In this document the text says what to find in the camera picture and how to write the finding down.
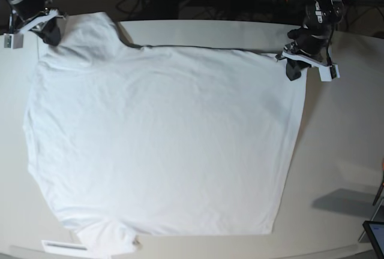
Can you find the white label strip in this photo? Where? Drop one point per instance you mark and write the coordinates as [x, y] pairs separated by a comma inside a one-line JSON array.
[[52, 244]]

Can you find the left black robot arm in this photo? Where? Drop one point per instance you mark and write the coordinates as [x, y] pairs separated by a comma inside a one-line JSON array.
[[310, 44]]

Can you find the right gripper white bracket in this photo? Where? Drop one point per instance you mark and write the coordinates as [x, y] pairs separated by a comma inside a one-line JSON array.
[[47, 28]]

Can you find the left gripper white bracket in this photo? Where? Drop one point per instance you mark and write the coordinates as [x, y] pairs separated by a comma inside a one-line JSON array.
[[297, 60]]

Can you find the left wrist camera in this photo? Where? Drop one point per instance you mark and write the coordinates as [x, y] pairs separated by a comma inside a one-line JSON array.
[[327, 74]]

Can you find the white T-shirt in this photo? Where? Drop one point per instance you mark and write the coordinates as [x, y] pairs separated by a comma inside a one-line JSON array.
[[163, 140]]

